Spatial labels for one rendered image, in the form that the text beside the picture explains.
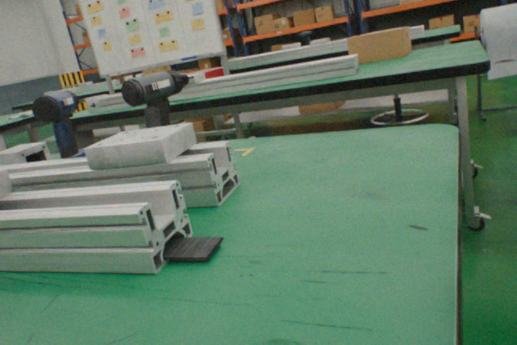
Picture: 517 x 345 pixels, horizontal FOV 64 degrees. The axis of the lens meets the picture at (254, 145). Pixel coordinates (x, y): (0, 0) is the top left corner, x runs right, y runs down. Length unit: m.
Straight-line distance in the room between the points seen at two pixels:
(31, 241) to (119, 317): 0.21
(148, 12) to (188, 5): 0.44
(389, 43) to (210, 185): 1.84
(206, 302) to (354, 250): 0.17
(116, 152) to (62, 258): 0.21
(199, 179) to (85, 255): 0.21
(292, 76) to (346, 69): 0.27
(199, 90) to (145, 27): 1.87
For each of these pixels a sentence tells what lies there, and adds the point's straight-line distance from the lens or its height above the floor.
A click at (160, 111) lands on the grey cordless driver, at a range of 0.95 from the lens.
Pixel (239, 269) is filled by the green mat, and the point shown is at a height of 0.78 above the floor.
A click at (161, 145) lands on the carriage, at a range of 0.68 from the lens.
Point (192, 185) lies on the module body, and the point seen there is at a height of 0.82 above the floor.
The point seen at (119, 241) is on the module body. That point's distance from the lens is 0.54.
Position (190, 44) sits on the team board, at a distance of 3.81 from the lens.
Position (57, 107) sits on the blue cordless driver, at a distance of 1.03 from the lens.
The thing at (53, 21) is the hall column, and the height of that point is 2.10.
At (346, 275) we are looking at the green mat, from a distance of 0.45.
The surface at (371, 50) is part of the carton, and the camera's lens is 2.42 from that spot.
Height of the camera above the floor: 1.03
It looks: 14 degrees down
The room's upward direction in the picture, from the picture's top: 12 degrees counter-clockwise
